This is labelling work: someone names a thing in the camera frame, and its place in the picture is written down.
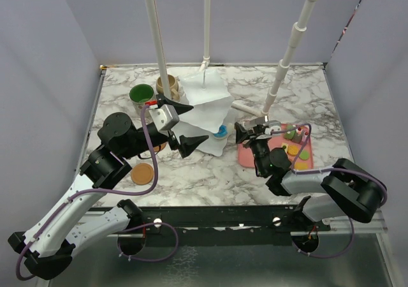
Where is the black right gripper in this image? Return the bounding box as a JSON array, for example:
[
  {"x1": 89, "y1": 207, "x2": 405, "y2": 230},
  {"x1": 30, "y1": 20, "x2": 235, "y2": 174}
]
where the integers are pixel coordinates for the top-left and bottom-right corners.
[{"x1": 237, "y1": 119, "x2": 270, "y2": 176}]

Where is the three tier white stand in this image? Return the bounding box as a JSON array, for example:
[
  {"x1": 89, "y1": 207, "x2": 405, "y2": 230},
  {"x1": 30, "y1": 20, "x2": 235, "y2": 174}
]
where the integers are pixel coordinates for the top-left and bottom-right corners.
[{"x1": 173, "y1": 68, "x2": 234, "y2": 157}]

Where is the blue glazed donut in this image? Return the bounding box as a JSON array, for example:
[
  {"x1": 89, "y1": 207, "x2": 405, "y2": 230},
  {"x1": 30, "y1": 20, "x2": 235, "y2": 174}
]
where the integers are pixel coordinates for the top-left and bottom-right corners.
[{"x1": 213, "y1": 125, "x2": 228, "y2": 140}]

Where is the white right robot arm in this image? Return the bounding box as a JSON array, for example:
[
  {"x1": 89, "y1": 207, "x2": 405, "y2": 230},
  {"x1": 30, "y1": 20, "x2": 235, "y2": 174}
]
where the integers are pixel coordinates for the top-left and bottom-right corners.
[{"x1": 234, "y1": 123, "x2": 388, "y2": 230}]

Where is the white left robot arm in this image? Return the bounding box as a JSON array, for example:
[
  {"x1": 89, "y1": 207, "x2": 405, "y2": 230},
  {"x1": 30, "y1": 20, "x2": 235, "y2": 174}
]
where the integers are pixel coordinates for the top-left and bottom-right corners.
[{"x1": 8, "y1": 95, "x2": 208, "y2": 281}]

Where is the orange sandwich biscuit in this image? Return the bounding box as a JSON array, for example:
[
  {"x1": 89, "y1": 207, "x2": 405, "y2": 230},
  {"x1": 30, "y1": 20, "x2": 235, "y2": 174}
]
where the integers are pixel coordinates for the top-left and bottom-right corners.
[{"x1": 288, "y1": 145, "x2": 300, "y2": 156}]

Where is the wooden coaster far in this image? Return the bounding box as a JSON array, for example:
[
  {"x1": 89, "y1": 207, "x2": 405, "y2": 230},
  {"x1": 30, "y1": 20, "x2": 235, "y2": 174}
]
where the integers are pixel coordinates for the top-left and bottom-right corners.
[{"x1": 154, "y1": 143, "x2": 167, "y2": 152}]

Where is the wooden coaster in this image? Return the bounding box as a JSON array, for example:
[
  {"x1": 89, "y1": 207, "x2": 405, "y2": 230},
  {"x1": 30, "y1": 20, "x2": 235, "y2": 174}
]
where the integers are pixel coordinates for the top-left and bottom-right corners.
[
  {"x1": 131, "y1": 163, "x2": 154, "y2": 185},
  {"x1": 154, "y1": 143, "x2": 167, "y2": 152}
]

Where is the yellow rectangular biscuit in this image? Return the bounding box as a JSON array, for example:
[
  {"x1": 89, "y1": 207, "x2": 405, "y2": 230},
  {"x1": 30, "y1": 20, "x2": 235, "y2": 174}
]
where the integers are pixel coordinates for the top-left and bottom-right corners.
[{"x1": 295, "y1": 162, "x2": 309, "y2": 170}]

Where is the green swiss roll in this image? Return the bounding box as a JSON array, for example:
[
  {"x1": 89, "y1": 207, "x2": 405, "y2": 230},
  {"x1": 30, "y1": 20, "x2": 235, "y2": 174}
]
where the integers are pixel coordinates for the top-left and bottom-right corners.
[{"x1": 284, "y1": 124, "x2": 296, "y2": 140}]

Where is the pink serving tray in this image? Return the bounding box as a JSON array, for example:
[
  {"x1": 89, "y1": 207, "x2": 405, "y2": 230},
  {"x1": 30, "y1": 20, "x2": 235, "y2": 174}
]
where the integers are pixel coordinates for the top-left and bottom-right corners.
[{"x1": 235, "y1": 121, "x2": 314, "y2": 177}]

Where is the green round biscuit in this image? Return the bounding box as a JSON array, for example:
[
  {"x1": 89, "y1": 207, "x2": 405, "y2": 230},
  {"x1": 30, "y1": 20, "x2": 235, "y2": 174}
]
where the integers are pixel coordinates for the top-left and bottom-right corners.
[{"x1": 299, "y1": 150, "x2": 310, "y2": 161}]

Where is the beige ceramic mug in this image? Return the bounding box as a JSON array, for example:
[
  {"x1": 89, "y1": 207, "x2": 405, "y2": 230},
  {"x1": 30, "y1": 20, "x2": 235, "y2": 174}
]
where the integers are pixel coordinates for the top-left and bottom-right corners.
[{"x1": 156, "y1": 75, "x2": 181, "y2": 101}]

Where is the green interior mug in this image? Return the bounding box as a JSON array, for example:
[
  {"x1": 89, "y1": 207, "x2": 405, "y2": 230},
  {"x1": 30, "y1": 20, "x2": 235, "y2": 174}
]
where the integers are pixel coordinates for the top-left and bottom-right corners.
[{"x1": 129, "y1": 84, "x2": 156, "y2": 114}]

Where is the pink cake slice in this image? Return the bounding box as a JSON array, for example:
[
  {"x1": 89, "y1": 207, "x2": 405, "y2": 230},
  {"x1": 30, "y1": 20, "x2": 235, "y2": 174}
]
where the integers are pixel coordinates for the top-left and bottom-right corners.
[{"x1": 302, "y1": 130, "x2": 310, "y2": 145}]

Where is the wooden coaster near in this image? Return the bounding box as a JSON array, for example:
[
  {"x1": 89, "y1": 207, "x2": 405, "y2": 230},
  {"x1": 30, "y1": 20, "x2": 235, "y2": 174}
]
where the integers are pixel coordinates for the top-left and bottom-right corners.
[{"x1": 131, "y1": 163, "x2": 154, "y2": 185}]

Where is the left white pvc pole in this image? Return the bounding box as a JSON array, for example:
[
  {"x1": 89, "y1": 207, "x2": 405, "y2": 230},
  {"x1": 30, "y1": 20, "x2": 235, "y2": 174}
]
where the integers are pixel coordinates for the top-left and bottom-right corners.
[{"x1": 145, "y1": 0, "x2": 171, "y2": 99}]

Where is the middle white pvc pole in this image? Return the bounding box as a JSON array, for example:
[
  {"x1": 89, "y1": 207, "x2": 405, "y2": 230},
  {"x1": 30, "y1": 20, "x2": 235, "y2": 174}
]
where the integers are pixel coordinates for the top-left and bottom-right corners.
[{"x1": 199, "y1": 0, "x2": 211, "y2": 71}]

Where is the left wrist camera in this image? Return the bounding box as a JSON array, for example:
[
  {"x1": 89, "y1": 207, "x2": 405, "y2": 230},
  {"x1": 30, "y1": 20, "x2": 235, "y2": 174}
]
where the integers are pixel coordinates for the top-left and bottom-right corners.
[{"x1": 147, "y1": 104, "x2": 180, "y2": 132}]

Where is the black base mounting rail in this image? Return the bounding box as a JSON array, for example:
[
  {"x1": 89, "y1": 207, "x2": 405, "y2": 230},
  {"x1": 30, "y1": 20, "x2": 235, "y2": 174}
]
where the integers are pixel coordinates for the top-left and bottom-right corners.
[{"x1": 89, "y1": 203, "x2": 332, "y2": 247}]

